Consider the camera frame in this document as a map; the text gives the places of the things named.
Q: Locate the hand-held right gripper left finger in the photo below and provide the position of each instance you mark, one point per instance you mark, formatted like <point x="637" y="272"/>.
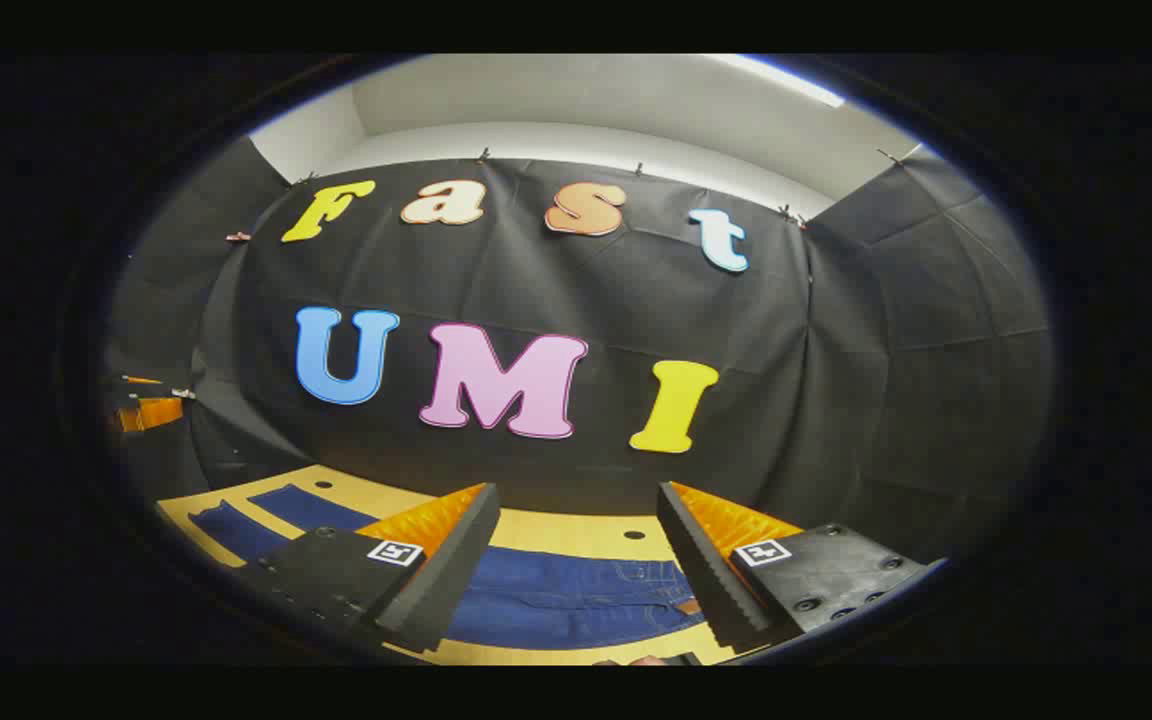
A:
<point x="451" y="575"/>

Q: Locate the black backdrop cloth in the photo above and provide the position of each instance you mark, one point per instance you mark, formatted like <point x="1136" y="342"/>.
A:
<point x="616" y="300"/>

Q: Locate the blue denim jeans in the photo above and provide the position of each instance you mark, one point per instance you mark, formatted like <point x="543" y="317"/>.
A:
<point x="556" y="600"/>

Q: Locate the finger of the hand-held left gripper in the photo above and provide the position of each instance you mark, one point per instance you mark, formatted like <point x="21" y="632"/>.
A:
<point x="151" y="413"/>
<point x="141" y="380"/>

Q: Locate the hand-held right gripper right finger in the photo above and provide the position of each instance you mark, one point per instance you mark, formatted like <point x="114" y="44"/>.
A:
<point x="701" y="570"/>

